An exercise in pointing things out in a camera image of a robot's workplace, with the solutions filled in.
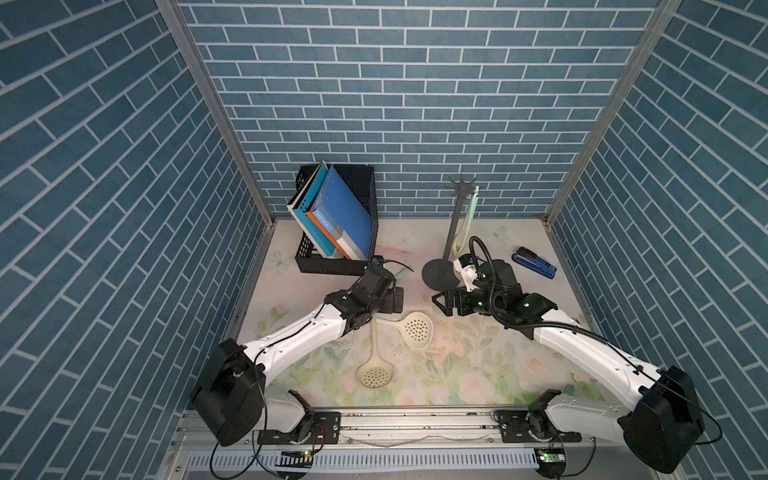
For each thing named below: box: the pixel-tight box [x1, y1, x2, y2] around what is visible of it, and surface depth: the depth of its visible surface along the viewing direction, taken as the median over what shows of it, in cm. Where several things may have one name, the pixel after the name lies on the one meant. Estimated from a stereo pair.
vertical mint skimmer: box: [356, 314, 395, 389], surface depth 84 cm
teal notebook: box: [293, 162, 337, 257], surface depth 90 cm
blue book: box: [312, 164, 373, 261], surface depth 101 cm
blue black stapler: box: [511, 246, 557, 279], surface depth 107 cm
